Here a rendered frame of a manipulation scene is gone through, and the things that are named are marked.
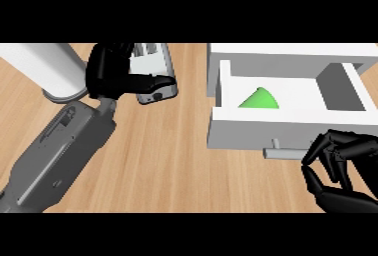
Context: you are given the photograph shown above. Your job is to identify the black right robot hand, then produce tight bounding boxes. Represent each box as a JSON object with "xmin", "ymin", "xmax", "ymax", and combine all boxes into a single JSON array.
[{"xmin": 300, "ymin": 128, "xmax": 378, "ymax": 214}]

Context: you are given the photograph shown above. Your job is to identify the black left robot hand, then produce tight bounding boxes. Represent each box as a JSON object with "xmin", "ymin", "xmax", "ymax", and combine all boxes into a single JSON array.
[{"xmin": 84, "ymin": 43, "xmax": 179, "ymax": 101}]

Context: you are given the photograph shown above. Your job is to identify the white drawer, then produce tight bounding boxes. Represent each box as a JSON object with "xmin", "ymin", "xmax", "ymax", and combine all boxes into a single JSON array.
[{"xmin": 205, "ymin": 59, "xmax": 378, "ymax": 151}]

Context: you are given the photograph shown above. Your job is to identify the silver toaster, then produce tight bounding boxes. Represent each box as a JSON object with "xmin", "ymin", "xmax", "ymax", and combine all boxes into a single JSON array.
[{"xmin": 127, "ymin": 43, "xmax": 179, "ymax": 106}]

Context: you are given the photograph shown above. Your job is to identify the tall white cylinder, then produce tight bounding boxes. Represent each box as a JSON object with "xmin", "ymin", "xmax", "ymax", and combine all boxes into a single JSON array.
[{"xmin": 0, "ymin": 43, "xmax": 90, "ymax": 103}]

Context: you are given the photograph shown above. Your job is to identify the green wedge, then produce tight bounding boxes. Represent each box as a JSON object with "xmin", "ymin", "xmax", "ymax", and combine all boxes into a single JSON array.
[{"xmin": 236, "ymin": 86, "xmax": 281, "ymax": 110}]

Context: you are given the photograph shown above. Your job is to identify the white cabinet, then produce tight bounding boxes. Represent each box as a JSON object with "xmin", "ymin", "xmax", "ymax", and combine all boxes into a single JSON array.
[{"xmin": 205, "ymin": 43, "xmax": 378, "ymax": 98}]

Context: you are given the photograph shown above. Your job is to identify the grey drawer handle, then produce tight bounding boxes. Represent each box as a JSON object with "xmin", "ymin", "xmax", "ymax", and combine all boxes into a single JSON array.
[{"xmin": 263, "ymin": 138, "xmax": 315, "ymax": 160}]

